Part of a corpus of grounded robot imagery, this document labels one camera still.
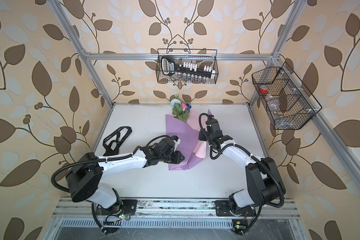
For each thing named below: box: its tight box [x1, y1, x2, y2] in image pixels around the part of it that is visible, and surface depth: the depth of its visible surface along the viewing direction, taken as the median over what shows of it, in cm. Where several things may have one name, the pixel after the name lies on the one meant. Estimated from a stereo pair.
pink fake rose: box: [172, 104, 190, 124], surface depth 111 cm
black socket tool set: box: [161, 56, 216, 79], surface depth 86 cm
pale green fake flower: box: [170, 93, 182, 109], surface depth 114 cm
